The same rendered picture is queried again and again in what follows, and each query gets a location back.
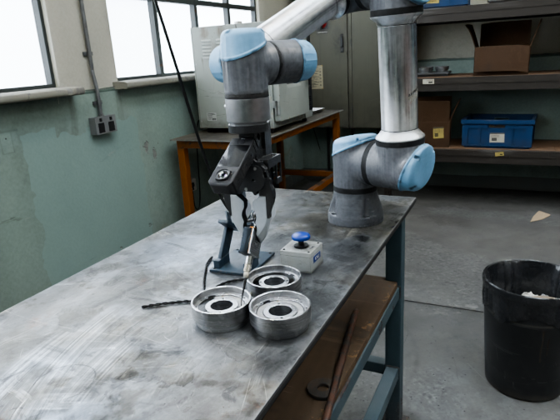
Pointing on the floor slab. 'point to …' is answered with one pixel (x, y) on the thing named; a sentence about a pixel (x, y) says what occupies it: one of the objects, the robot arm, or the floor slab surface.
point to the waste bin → (522, 328)
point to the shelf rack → (537, 155)
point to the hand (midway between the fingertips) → (252, 236)
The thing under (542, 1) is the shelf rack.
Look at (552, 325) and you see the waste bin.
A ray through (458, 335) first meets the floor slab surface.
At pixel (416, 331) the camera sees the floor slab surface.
